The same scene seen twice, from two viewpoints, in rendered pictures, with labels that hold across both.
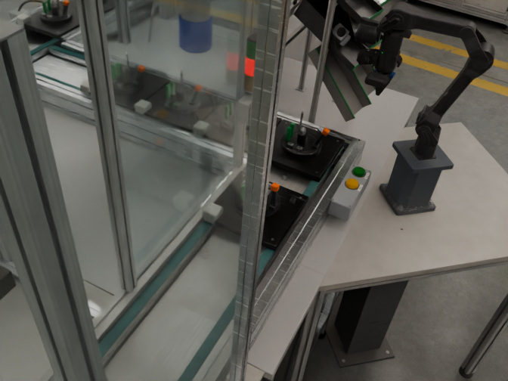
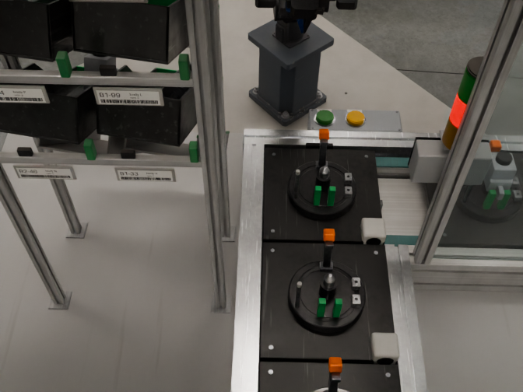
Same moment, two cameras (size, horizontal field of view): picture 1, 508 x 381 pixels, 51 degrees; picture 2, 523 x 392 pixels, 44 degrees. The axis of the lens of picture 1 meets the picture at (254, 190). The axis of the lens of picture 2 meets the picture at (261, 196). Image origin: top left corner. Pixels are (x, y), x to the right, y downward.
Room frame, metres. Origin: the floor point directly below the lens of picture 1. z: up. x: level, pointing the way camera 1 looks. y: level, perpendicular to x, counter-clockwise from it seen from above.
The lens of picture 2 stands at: (1.89, 0.56, 2.03)
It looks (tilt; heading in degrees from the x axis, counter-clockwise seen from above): 53 degrees down; 247
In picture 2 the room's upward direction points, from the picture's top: 1 degrees clockwise
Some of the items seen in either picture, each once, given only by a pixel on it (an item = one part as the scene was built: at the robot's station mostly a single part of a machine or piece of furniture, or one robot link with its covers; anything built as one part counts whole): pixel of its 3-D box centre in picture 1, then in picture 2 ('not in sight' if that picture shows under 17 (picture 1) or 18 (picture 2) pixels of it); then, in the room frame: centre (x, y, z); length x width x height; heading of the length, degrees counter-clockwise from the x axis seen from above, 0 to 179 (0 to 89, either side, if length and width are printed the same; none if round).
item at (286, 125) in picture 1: (302, 136); (323, 180); (1.46, -0.14, 1.01); 0.24 x 0.24 x 0.13; 67
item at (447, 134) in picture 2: not in sight; (461, 131); (1.33, 0.04, 1.28); 0.05 x 0.05 x 0.05
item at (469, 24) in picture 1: (438, 33); not in sight; (1.39, -0.46, 1.45); 0.29 x 0.08 x 0.11; 72
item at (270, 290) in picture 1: (309, 224); (437, 155); (1.14, -0.18, 0.91); 0.89 x 0.06 x 0.11; 157
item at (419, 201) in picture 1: (414, 176); (289, 68); (1.36, -0.52, 0.96); 0.15 x 0.15 x 0.20; 18
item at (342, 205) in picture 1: (350, 191); (353, 128); (1.29, -0.31, 0.93); 0.21 x 0.07 x 0.06; 157
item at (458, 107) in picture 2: not in sight; (469, 107); (1.33, 0.04, 1.33); 0.05 x 0.05 x 0.05
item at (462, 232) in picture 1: (398, 192); (272, 111); (1.41, -0.51, 0.84); 0.90 x 0.70 x 0.03; 108
